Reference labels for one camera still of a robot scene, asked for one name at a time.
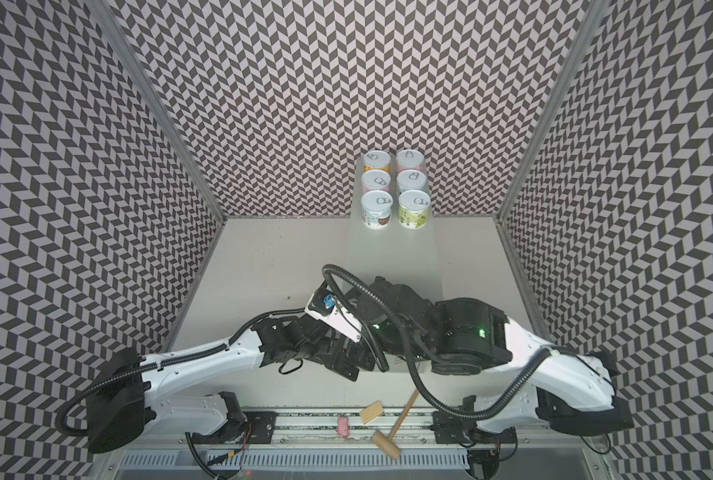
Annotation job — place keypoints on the small wooden block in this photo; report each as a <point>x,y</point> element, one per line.
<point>372,412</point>

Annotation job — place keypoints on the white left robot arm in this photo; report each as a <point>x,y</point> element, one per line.
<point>135,394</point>

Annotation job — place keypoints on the pink labelled can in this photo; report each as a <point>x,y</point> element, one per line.
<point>411,159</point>

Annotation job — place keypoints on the aluminium front rail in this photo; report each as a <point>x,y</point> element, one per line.
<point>332,429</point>

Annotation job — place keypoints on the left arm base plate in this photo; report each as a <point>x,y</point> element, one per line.
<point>255,427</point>

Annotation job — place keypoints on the green labelled front can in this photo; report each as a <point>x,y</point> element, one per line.
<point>414,209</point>

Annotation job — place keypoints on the wooden mallet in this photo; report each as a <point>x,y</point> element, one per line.
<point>386,443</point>

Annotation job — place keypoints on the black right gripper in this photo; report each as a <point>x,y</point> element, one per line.
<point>384,294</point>

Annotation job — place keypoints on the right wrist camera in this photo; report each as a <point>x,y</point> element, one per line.
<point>324,307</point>

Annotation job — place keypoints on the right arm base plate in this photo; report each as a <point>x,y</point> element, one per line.
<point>465,432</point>

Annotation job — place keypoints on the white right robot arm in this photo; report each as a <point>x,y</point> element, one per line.
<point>572,392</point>

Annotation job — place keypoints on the white metal cabinet counter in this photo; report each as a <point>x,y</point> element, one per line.
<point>401,255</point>

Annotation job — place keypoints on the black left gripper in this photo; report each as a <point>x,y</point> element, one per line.
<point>323,360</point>

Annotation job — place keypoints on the yellow labelled can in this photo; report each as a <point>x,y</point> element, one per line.
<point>377,160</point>

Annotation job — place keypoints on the pink eraser block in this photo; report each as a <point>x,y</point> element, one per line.
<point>343,427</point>

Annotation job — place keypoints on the pink can sideways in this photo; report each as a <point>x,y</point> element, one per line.
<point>376,180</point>

